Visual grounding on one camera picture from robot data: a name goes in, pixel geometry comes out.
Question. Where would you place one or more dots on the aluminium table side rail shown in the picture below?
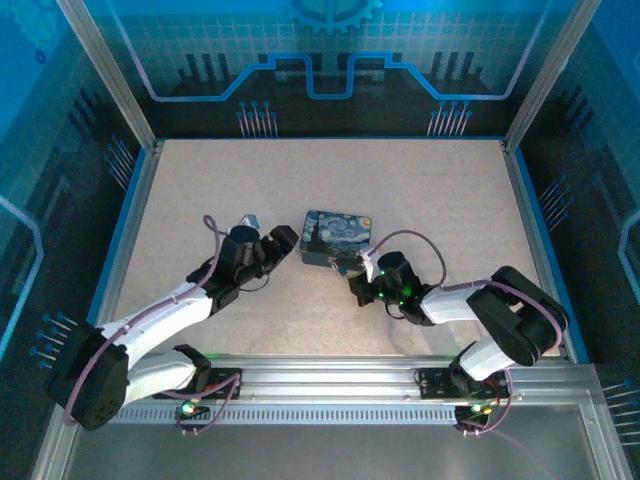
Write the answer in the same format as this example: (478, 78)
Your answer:
(542, 240)
(137, 210)

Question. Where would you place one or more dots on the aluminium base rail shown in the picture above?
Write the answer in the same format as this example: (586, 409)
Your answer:
(325, 375)

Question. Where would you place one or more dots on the starry night tin box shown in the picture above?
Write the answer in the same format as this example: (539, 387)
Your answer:
(332, 235)

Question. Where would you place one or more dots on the small board with green light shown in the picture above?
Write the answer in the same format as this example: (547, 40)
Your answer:
(477, 408)
(189, 407)

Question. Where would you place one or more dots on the aluminium frame post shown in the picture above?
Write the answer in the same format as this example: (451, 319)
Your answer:
(547, 75)
(110, 75)

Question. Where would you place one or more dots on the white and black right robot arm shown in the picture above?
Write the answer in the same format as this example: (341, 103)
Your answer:
(450, 305)

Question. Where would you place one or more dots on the grey metal plate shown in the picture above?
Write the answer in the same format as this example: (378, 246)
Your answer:
(300, 455)

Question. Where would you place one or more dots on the small padlock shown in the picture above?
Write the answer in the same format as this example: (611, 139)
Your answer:
(343, 270)

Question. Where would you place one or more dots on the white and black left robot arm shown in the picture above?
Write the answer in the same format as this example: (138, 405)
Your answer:
(150, 325)

